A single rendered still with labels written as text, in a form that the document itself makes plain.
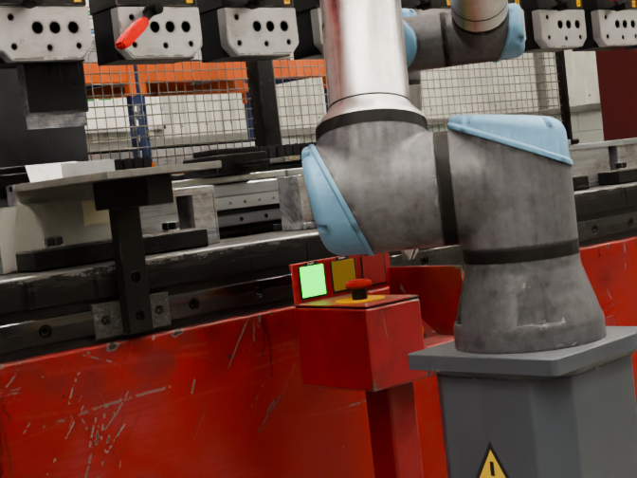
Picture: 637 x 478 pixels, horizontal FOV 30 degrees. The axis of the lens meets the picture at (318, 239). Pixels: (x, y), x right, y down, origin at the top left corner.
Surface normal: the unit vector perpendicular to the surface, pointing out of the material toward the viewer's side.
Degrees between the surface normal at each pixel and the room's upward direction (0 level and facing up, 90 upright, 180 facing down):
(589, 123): 90
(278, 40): 90
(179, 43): 90
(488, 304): 72
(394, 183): 79
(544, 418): 90
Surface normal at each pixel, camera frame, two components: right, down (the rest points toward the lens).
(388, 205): -0.11, 0.22
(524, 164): 0.08, 0.04
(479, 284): -0.79, -0.18
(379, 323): 0.64, -0.04
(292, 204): -0.76, 0.12
